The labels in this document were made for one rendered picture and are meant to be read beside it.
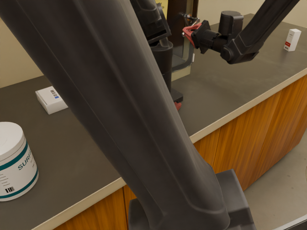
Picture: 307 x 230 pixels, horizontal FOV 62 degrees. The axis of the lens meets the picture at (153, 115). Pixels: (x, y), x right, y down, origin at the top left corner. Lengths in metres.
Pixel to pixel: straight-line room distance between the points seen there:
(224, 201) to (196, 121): 0.67
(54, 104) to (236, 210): 0.81
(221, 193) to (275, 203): 1.74
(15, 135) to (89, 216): 0.31
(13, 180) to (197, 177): 0.57
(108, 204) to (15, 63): 0.73
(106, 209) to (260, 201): 1.30
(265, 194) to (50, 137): 1.51
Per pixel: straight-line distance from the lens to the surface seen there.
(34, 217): 0.69
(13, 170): 0.68
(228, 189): 0.23
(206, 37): 0.88
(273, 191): 2.01
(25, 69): 1.25
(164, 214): 0.19
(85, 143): 0.81
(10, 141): 0.66
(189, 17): 1.01
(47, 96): 1.00
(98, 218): 0.83
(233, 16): 0.81
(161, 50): 0.48
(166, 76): 0.51
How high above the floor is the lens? 1.48
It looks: 37 degrees down
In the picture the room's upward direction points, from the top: straight up
